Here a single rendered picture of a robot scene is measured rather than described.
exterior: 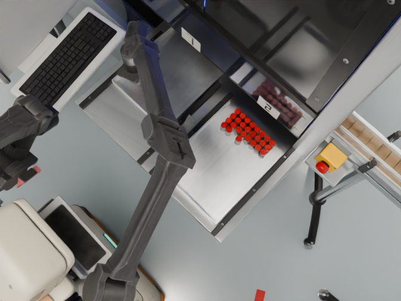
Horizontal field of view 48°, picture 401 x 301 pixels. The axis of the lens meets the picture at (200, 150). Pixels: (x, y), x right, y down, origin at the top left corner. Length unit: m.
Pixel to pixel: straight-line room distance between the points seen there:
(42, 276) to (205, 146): 0.74
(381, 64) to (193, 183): 0.78
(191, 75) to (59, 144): 1.13
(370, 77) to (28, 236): 0.81
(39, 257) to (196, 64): 0.90
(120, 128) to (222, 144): 0.36
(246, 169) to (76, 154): 1.22
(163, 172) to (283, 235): 1.49
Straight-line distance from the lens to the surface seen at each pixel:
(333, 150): 1.45
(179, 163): 1.00
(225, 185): 1.52
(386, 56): 0.93
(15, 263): 1.05
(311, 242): 2.38
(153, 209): 1.03
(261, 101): 1.46
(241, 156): 1.54
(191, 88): 1.61
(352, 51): 0.99
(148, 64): 1.25
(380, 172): 1.60
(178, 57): 1.66
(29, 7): 1.70
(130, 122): 1.58
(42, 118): 1.11
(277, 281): 2.41
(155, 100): 1.14
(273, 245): 2.41
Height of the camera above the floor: 2.37
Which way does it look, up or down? 75 degrees down
